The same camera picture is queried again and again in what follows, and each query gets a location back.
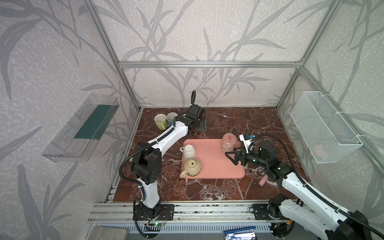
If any pink plastic tray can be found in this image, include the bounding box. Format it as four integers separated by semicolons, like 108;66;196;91
183;139;245;179

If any clear plastic wall bin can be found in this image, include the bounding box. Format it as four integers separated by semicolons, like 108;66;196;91
42;94;120;163

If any white wire mesh basket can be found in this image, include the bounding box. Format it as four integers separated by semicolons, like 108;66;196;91
290;91;364;164

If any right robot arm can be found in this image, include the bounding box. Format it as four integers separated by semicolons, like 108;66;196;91
225;134;384;240

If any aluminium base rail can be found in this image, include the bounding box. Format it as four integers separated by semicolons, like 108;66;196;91
86;201;338;233

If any cream speckled squat mug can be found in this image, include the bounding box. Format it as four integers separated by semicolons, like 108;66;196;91
179;158;202;179

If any blue polka dot mug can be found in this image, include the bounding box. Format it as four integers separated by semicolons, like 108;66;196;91
166;112;178;126

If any pink ghost pattern mug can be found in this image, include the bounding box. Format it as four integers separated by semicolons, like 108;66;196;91
221;133;241;153

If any light green ceramic mug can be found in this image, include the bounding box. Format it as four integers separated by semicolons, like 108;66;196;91
154;114;168;131

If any white ceramic mug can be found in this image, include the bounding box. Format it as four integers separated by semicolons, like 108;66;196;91
179;145;197;160

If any pink item in basket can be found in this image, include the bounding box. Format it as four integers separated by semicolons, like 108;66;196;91
314;144;328;158

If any blue stapler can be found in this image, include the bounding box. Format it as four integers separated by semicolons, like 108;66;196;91
224;227;257;240

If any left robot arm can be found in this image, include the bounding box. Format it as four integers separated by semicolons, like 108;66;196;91
118;90;205;220

